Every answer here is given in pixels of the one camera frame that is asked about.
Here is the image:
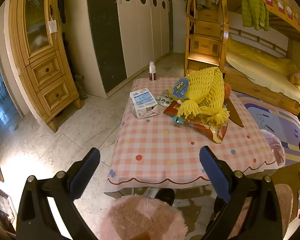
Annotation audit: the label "pastel rainbow rug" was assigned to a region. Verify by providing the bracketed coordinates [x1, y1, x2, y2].
[234, 91, 300, 165]

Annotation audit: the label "orange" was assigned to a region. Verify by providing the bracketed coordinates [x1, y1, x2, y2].
[223, 83, 232, 99]

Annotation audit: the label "pale yellow bed sheet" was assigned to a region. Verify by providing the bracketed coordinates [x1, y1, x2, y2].
[225, 52, 300, 105]

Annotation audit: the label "wooden cabinet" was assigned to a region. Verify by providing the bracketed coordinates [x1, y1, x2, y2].
[9, 0, 80, 133]

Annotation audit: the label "yellow blanket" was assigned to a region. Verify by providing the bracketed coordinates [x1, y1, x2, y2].
[226, 39, 298, 77]

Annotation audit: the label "silver blister pack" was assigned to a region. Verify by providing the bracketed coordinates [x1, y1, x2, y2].
[156, 89, 177, 107]

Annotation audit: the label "green puffer jacket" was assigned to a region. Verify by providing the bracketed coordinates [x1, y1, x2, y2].
[241, 0, 270, 32]

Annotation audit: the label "wooden stair drawers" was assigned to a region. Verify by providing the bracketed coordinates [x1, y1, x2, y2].
[184, 0, 229, 74]

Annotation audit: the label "blue yellow snack packet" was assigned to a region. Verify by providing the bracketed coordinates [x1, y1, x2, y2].
[172, 78, 190, 98]

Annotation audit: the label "yellow foam fruit net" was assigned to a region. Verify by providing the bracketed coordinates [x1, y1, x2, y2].
[172, 67, 230, 128]

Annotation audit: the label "dark green board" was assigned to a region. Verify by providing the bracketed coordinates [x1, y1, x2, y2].
[86, 0, 127, 94]

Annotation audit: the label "table with pink checked cloth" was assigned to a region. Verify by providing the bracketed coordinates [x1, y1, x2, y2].
[104, 77, 278, 193]

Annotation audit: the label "white blue milk carton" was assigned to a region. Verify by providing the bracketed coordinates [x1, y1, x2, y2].
[129, 88, 159, 120]

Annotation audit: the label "pink fluffy stool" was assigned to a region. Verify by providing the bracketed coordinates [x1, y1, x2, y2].
[99, 195, 189, 240]
[274, 184, 294, 232]

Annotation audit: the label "brown kitchen knife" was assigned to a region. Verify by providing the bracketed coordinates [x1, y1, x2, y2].
[224, 96, 244, 128]

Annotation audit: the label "white brown bottle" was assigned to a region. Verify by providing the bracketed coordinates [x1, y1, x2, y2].
[148, 61, 157, 82]

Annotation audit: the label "black caster wheel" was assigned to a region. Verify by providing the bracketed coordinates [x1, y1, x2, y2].
[134, 186, 175, 207]

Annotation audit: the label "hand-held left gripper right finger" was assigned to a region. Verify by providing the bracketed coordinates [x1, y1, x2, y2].
[199, 145, 283, 240]

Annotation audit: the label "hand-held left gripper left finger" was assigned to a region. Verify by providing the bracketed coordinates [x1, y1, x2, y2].
[16, 147, 101, 240]

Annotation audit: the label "white wardrobe with round holes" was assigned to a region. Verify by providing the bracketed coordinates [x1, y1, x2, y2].
[62, 0, 174, 99]

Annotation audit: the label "dark hanging garment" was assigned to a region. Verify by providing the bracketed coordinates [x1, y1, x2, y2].
[57, 0, 67, 24]

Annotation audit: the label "red gold snack bag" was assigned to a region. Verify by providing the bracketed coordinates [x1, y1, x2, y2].
[163, 99, 228, 144]

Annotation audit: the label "wooden bunk bed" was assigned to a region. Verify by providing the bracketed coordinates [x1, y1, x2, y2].
[184, 0, 300, 117]

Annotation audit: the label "brown side table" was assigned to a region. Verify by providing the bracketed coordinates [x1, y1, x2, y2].
[271, 160, 300, 230]

